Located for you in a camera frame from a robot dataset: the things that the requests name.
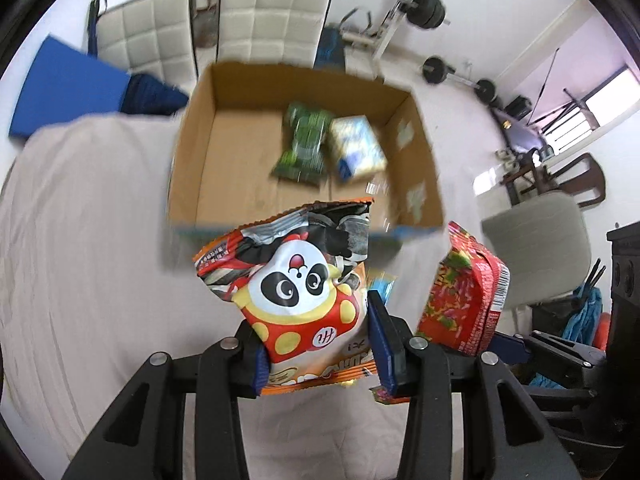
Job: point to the cardboard box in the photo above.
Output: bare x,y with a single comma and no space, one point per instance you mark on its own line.
257,140

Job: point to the green snack bag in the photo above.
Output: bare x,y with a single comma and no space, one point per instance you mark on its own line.
303,161

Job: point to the wooden side table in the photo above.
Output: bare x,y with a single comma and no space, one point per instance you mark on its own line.
529,167

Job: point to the left white quilted chair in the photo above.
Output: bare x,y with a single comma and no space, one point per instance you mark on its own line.
148,37

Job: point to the red snack bag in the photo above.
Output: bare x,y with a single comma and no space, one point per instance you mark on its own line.
467,297

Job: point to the white quilted chair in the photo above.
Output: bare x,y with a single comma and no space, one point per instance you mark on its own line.
270,31
148,37

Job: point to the right white quilted chair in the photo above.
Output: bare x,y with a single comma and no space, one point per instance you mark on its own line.
270,31

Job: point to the white plastic chair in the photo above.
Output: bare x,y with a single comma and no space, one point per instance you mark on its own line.
545,245

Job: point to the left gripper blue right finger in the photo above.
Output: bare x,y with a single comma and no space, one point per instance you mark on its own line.
505,435

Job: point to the black speaker box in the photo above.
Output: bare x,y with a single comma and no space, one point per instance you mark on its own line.
519,107

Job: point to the orange panda snack bag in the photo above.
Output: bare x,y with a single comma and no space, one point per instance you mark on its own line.
299,279

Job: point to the dark blue cloth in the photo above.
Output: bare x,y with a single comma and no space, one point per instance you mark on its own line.
147,95

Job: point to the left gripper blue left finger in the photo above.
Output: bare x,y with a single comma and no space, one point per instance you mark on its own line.
140,435

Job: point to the yellow blue tissue pack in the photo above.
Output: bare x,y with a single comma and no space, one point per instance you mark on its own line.
355,149

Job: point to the small barbell on floor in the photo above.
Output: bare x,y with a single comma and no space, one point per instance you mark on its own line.
436,71

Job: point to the blue foam mat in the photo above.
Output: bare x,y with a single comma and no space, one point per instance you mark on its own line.
63,84

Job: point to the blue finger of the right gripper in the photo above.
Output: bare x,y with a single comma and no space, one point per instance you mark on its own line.
511,349

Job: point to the white barbell rack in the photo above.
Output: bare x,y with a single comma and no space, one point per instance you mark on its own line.
376,40

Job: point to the beige bed sheet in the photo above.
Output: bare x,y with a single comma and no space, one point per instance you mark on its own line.
93,281

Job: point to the brown wooden stool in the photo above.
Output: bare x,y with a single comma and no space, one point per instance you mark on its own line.
205,23

